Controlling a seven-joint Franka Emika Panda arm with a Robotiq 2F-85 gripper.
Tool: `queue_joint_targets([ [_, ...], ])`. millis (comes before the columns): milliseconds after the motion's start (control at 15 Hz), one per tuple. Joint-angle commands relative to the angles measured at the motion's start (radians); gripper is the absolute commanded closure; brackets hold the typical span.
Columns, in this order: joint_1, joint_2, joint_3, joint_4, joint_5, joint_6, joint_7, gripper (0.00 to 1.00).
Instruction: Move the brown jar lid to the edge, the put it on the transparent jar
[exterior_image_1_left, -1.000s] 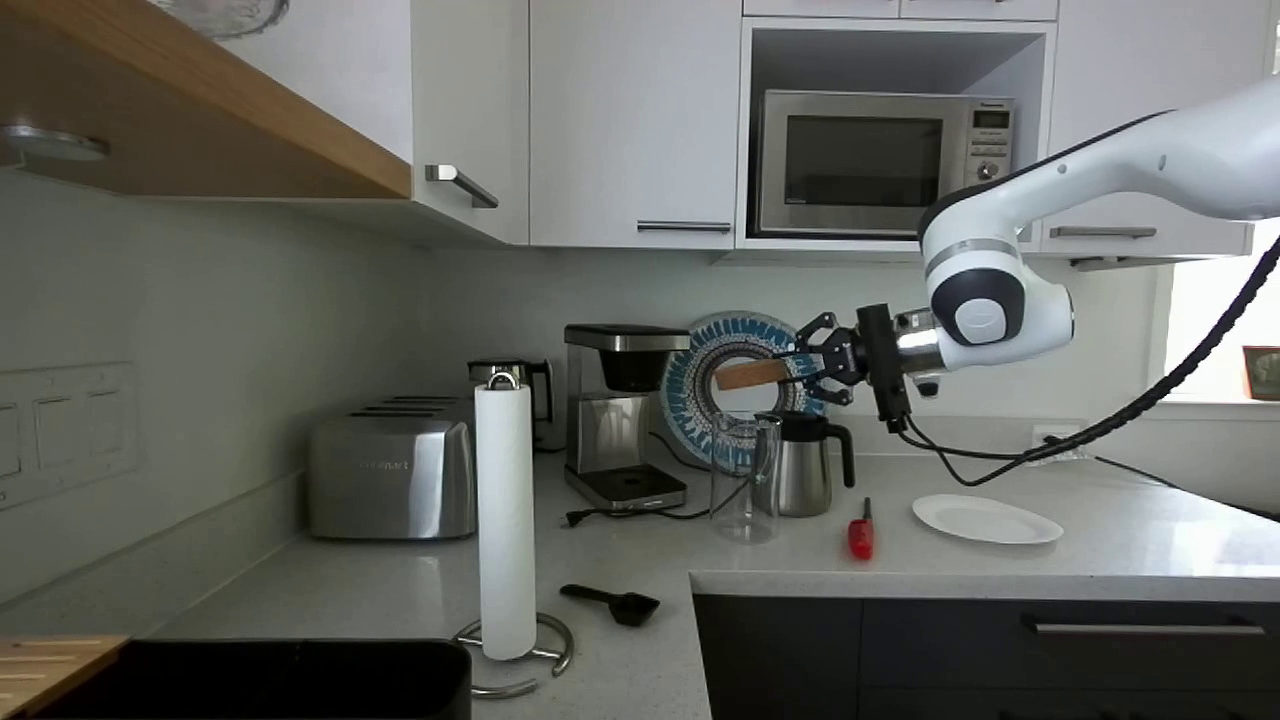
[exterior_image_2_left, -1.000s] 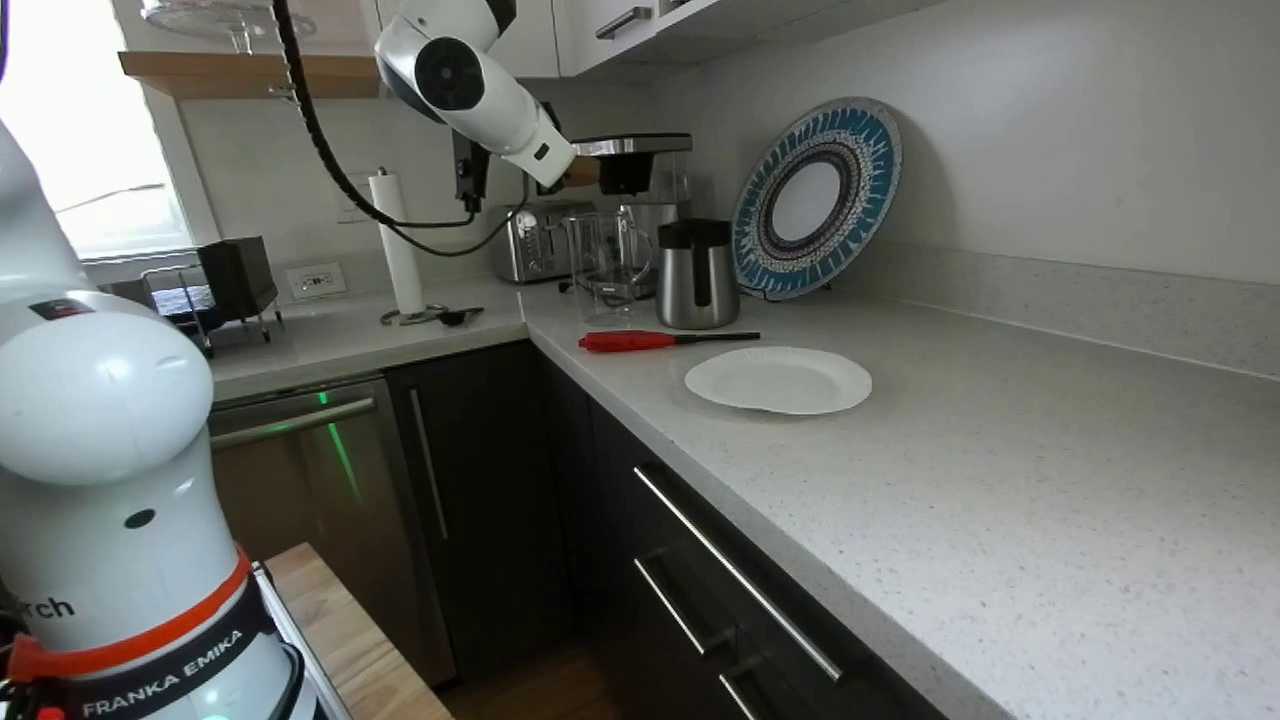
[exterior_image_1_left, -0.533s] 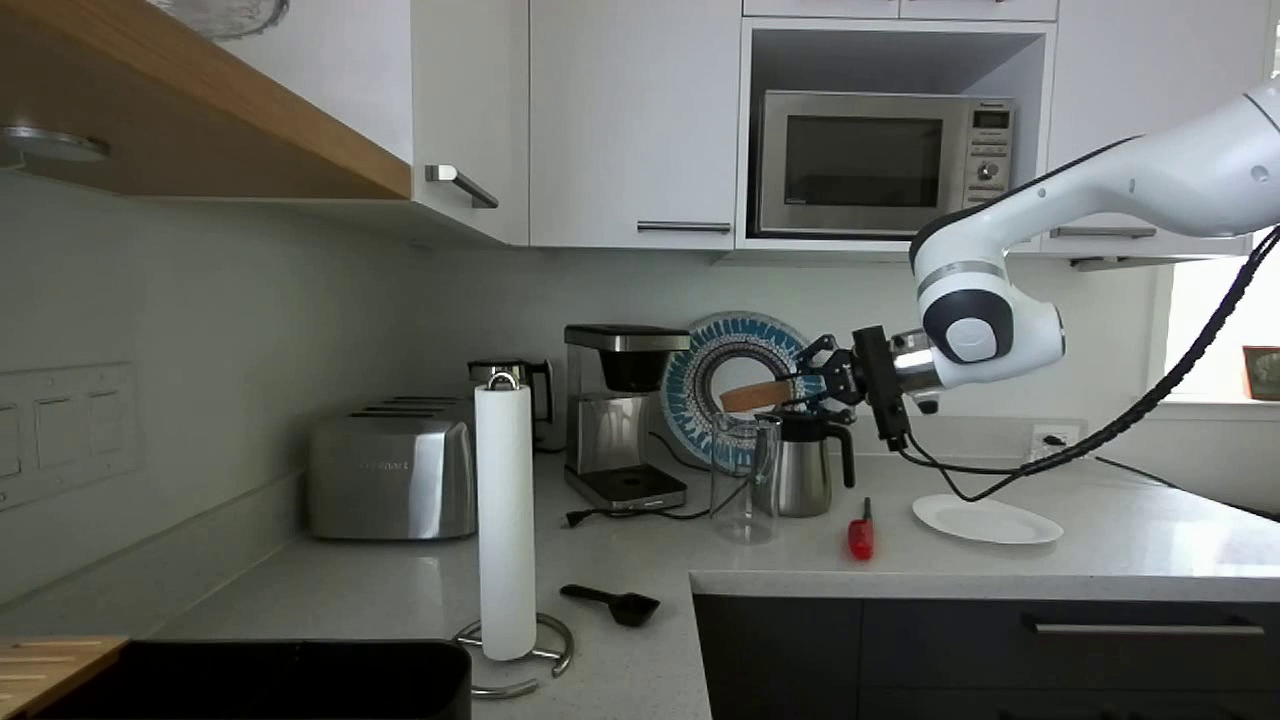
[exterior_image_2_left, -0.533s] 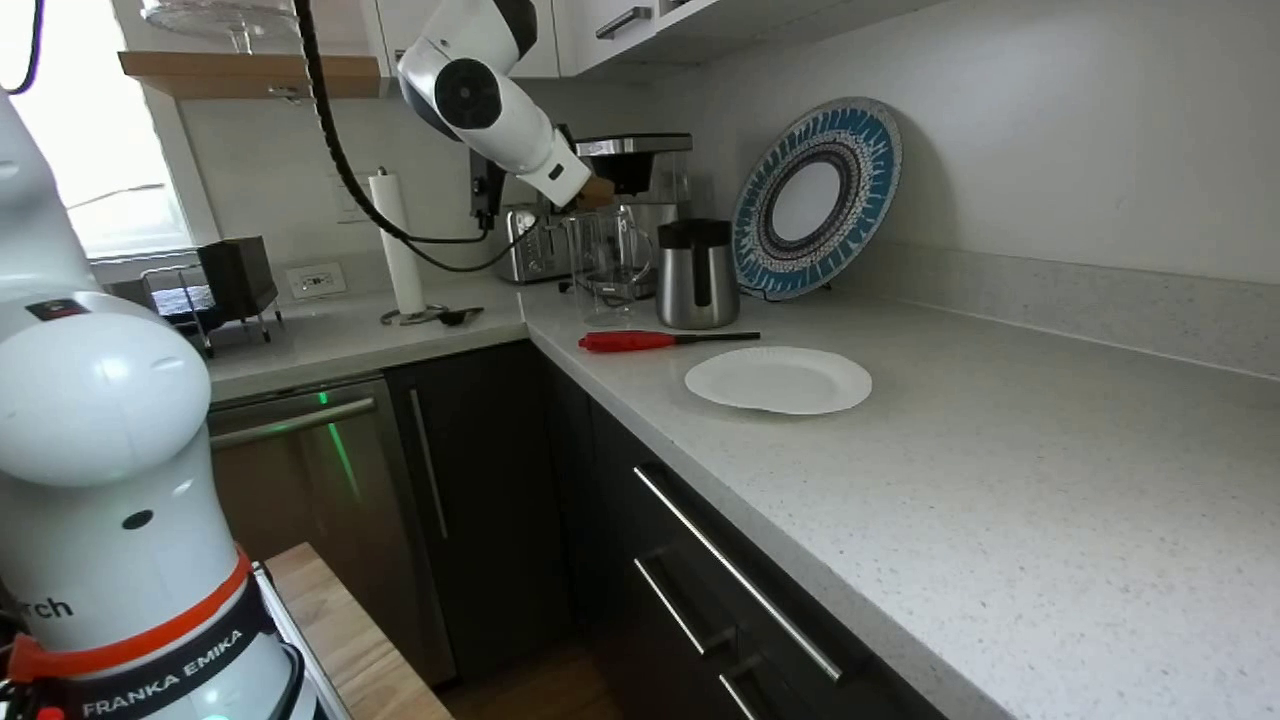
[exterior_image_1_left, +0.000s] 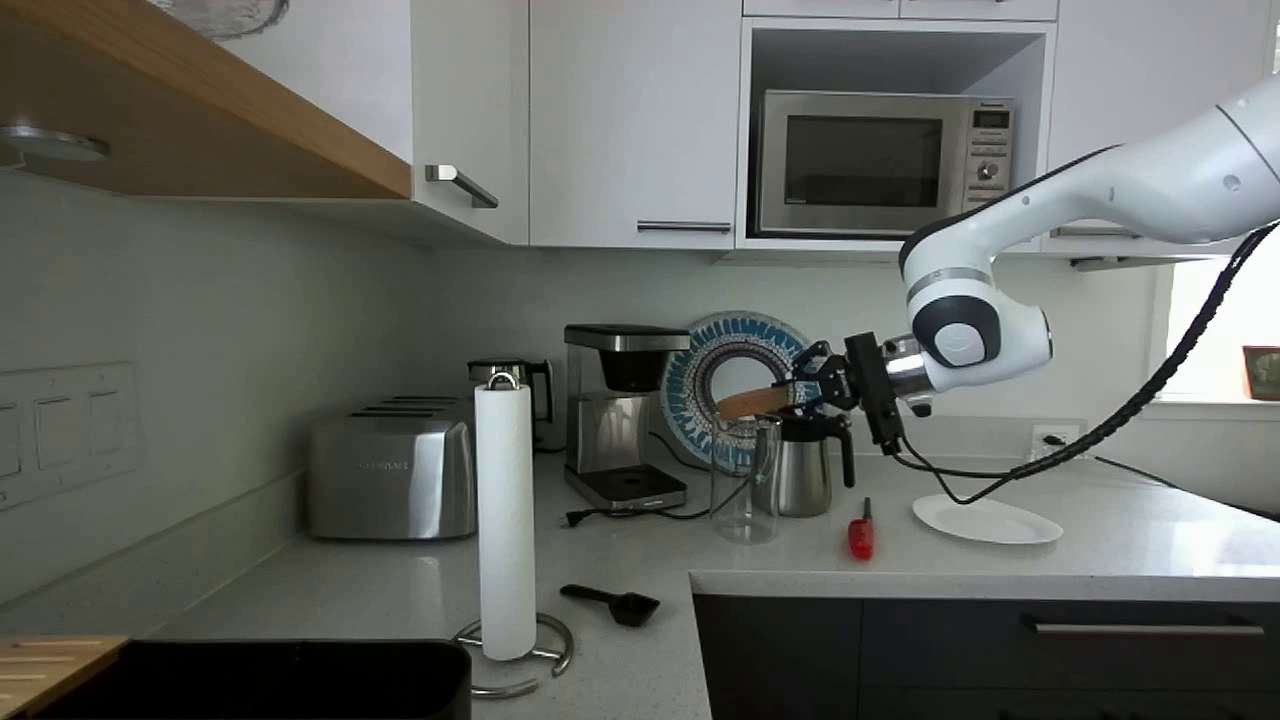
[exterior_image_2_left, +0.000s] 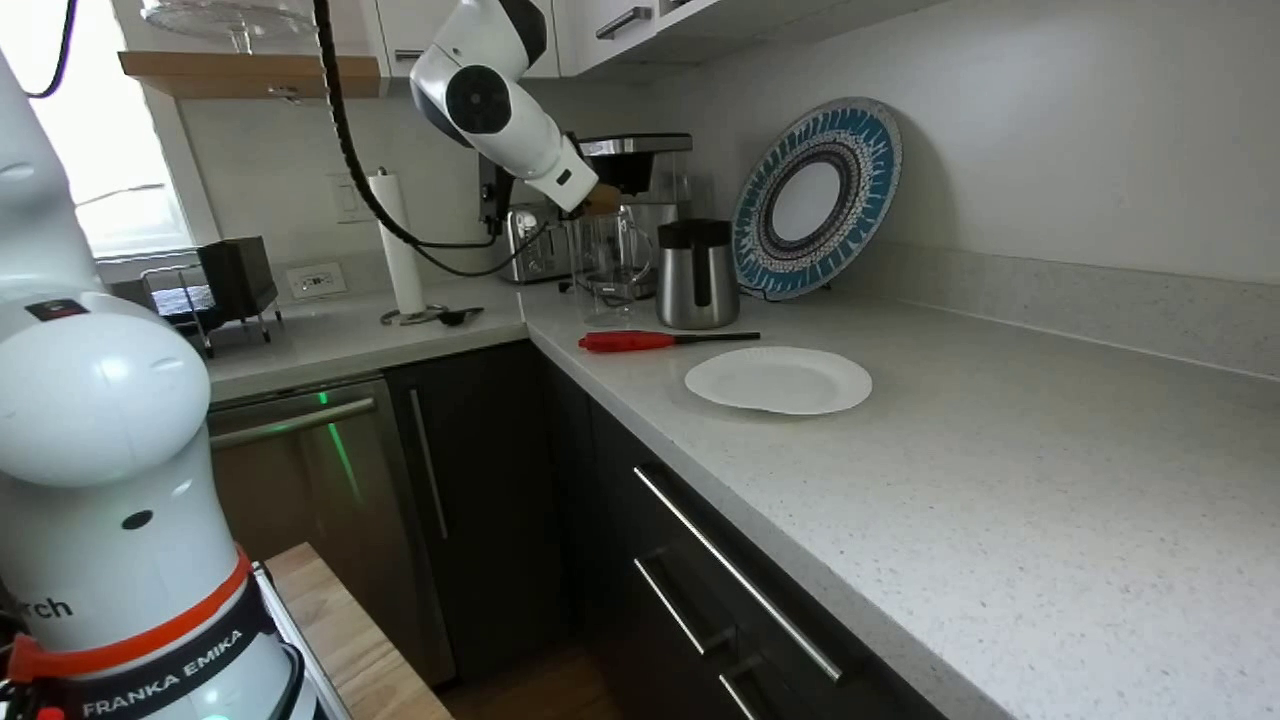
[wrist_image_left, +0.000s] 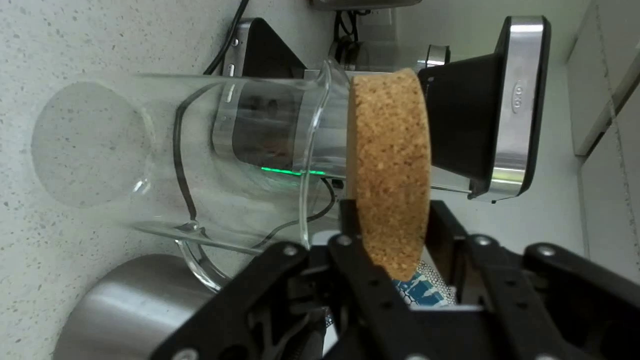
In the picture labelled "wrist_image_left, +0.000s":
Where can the black steel coffee maker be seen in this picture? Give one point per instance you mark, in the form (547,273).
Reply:
(467,112)

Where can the wooden round board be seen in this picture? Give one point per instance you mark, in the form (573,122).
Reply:
(391,166)

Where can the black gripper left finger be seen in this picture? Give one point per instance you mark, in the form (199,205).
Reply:
(267,312)

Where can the steel thermal carafe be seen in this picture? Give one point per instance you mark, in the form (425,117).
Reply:
(126,312)

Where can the transparent glass jar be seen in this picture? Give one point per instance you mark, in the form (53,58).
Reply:
(101,140)

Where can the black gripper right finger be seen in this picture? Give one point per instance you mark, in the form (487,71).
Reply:
(547,307)

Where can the white upper cabinet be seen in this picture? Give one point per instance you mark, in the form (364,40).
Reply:
(613,53)
(620,201)

